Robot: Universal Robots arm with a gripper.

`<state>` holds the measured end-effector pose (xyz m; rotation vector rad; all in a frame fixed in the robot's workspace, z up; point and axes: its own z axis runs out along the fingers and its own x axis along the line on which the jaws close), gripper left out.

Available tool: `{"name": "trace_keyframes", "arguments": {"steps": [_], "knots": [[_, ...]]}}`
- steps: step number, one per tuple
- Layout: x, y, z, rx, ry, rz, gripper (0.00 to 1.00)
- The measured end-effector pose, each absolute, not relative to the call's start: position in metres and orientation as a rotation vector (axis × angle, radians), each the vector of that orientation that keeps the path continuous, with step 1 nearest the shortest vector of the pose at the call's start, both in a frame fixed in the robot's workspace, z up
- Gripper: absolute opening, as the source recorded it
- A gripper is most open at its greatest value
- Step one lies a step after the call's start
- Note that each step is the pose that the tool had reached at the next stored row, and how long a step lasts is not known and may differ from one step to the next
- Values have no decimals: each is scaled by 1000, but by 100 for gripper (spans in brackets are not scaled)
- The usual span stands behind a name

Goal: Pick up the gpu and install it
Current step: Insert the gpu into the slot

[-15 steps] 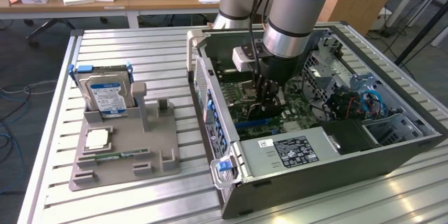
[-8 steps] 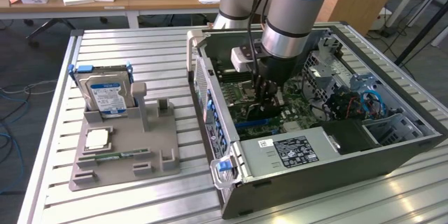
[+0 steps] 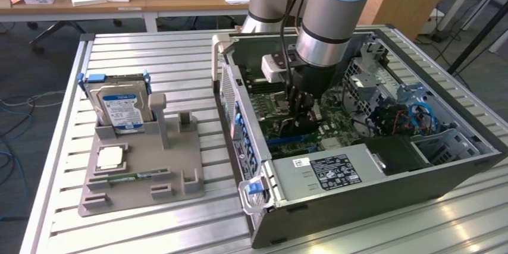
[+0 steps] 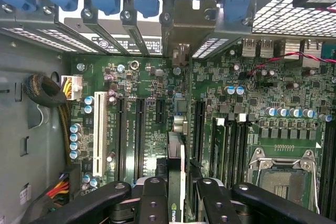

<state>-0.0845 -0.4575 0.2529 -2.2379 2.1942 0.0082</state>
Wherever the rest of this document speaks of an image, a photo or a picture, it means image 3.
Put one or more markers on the green RAM stick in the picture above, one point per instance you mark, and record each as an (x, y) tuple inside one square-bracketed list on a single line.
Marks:
[(126, 176)]

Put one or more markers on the black graphics card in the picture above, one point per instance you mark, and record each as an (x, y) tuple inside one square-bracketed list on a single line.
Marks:
[(294, 129)]

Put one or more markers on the black office chair base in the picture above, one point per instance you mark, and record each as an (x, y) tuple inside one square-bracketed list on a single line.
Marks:
[(46, 32)]

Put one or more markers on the hard disk with blue caddy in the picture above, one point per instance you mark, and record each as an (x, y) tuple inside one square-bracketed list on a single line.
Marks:
[(118, 108)]

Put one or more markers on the green motherboard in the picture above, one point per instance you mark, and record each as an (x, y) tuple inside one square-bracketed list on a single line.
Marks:
[(333, 123)]

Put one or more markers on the blue case latch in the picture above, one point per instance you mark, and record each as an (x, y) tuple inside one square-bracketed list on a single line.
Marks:
[(253, 189)]

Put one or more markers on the grey power supply unit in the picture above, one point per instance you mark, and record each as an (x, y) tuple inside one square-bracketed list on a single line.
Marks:
[(293, 176)]

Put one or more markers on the grey parts rack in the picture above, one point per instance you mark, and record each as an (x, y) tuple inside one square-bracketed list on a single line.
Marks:
[(150, 159)]

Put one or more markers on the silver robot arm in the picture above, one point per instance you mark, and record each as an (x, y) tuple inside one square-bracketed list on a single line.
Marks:
[(337, 13)]

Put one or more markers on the black slanted pole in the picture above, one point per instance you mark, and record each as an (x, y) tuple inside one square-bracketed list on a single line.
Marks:
[(472, 43)]

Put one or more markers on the open grey PC case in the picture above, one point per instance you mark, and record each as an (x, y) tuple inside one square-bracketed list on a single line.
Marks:
[(357, 206)]

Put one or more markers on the metal socket cover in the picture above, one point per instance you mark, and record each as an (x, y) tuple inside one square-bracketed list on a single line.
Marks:
[(314, 114)]

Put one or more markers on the tall metal disk bay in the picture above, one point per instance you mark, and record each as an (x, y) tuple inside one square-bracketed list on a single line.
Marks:
[(365, 93)]

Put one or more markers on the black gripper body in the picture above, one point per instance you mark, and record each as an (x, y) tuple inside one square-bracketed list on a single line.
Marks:
[(314, 80)]

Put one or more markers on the white table frame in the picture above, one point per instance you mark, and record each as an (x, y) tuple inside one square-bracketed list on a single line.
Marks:
[(456, 7)]

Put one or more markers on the silver chipset heatsink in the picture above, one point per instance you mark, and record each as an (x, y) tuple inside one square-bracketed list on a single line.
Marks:
[(330, 144)]

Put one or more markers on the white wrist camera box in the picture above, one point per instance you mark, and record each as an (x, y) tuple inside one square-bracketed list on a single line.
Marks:
[(273, 69)]

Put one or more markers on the low metal disk bay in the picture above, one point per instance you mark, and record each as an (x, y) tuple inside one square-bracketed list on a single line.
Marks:
[(448, 147)]

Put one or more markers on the blue expansion slot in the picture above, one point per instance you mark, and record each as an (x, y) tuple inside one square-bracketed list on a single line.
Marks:
[(285, 141)]

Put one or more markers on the CPU socket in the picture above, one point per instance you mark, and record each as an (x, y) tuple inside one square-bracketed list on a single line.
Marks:
[(277, 102)]

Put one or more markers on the silver CPU chip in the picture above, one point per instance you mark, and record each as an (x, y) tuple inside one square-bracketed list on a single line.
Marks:
[(109, 158)]

